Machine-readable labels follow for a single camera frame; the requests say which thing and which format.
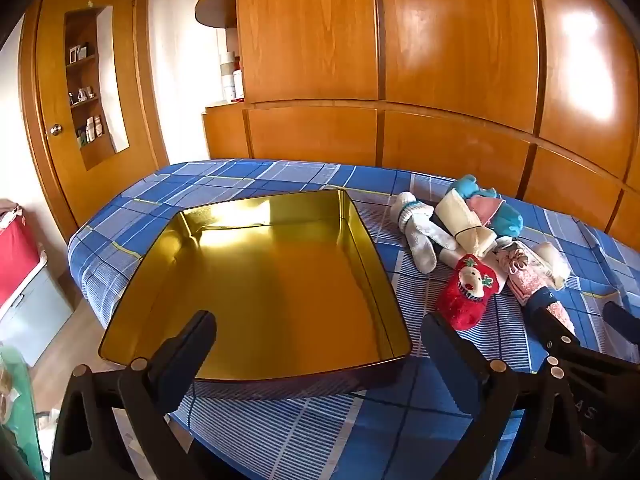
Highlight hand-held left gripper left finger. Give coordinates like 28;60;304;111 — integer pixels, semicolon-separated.
50;310;218;480

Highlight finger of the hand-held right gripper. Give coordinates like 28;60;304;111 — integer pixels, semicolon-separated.
602;301;640;346
521;290;583;361

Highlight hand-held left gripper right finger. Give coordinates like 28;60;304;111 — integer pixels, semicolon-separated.
420;312;586;480

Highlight pink sock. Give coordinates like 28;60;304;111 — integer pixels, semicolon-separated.
505;270;577;333

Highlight red christmas sock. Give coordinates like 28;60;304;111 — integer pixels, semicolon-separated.
436;254;501;331

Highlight dark brown storage box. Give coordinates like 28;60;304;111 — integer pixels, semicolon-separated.
98;189;413;403

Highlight beige socks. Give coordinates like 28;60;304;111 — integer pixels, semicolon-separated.
432;192;501;257

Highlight white socks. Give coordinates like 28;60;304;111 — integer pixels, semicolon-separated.
390;191;458;275

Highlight grey storage bin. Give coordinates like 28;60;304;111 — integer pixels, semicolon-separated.
0;252;75;367

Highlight green glass panel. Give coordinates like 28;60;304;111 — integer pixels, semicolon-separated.
0;342;46;480

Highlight red storage box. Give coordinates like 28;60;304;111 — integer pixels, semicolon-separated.
0;199;42;311

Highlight blue plaid bed sheet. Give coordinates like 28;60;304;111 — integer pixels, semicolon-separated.
67;159;640;480

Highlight wooden door with shelf niche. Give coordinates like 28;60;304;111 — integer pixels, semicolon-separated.
17;0;171;243

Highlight wooden wardrobe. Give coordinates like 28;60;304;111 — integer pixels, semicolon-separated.
202;0;640;251

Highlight white jars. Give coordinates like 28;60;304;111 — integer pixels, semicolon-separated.
220;50;246;103

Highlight round wooden corner shelf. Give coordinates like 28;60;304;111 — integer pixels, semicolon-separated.
195;0;238;31

